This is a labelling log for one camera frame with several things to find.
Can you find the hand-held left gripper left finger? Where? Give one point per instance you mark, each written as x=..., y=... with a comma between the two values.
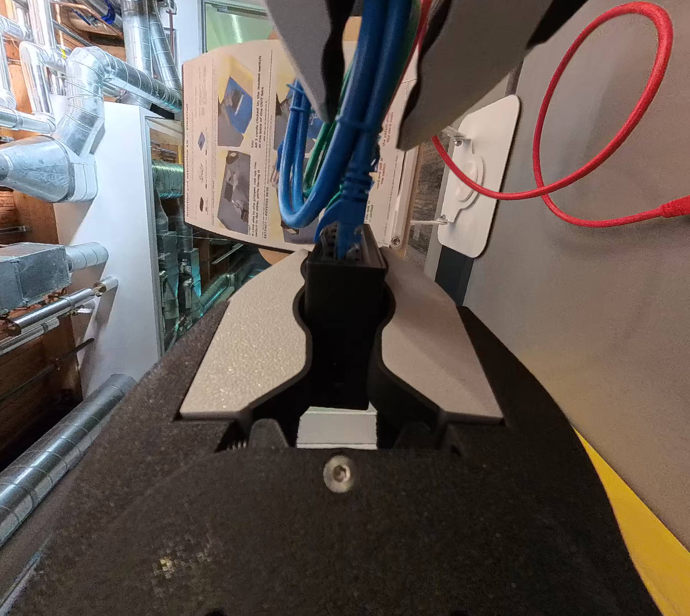
x=248, y=357

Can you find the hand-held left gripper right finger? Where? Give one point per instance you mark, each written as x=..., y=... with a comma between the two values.
x=437, y=357

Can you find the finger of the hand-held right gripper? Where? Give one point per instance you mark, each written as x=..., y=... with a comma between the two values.
x=302, y=1
x=485, y=23

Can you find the black ethernet port box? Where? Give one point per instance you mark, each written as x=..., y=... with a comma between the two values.
x=345, y=325

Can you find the yellow plastic bin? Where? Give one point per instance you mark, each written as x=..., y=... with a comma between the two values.
x=658, y=551

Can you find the white sign base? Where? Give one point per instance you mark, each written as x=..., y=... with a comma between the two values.
x=491, y=163

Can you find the printed instruction sheet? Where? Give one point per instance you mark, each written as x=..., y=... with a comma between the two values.
x=232, y=141

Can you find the white pillar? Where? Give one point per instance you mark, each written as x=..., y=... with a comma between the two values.
x=124, y=249

